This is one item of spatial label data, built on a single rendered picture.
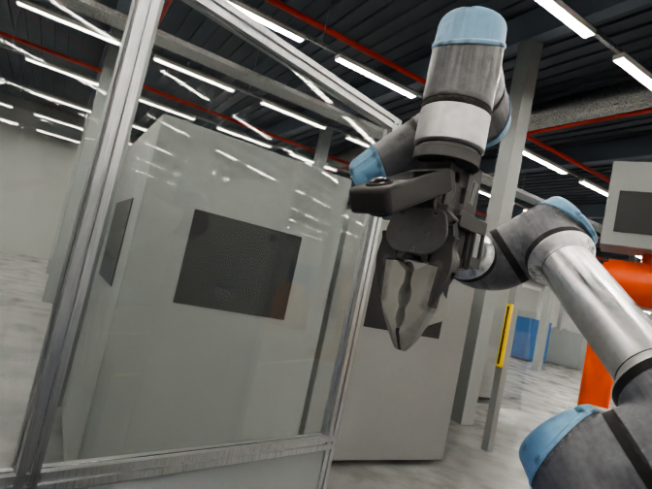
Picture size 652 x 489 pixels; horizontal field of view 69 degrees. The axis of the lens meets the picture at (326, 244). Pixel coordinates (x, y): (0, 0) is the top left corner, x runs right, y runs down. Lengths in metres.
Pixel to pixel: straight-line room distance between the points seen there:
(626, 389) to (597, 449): 0.09
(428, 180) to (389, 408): 4.03
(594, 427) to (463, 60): 0.45
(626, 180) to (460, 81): 3.52
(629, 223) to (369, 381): 2.31
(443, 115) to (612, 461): 0.42
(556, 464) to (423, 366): 3.94
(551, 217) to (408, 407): 3.77
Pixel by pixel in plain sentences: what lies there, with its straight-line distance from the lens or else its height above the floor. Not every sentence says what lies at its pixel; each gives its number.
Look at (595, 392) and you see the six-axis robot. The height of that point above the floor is 1.10.
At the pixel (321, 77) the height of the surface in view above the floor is 2.02.
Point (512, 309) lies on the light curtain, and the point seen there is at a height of 1.62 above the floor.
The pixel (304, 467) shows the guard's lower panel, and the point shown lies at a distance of 1.57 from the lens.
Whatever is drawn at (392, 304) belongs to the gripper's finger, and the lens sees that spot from 0.49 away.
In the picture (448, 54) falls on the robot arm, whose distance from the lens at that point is 0.54.
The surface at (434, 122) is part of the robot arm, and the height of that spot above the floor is 1.65.
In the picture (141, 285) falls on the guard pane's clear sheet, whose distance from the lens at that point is 1.10.
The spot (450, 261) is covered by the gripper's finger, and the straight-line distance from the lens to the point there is 0.46.
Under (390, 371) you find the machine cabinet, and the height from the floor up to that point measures 0.83.
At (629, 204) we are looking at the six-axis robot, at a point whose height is 2.45.
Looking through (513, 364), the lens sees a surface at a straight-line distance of 8.07.
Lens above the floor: 1.47
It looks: 5 degrees up
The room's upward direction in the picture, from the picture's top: 12 degrees clockwise
